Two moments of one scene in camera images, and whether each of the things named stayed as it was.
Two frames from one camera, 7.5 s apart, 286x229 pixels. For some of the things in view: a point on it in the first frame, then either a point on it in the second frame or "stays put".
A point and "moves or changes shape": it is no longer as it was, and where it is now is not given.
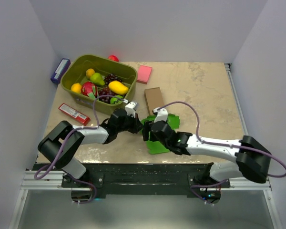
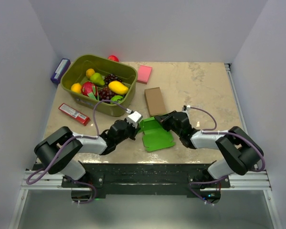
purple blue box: (60, 70) stays put
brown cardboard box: (154, 98) stays put
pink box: (144, 74) stays put
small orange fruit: (89, 72) stays put
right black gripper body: (147, 129) to (168, 123)
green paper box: (155, 147) moves or changes shape
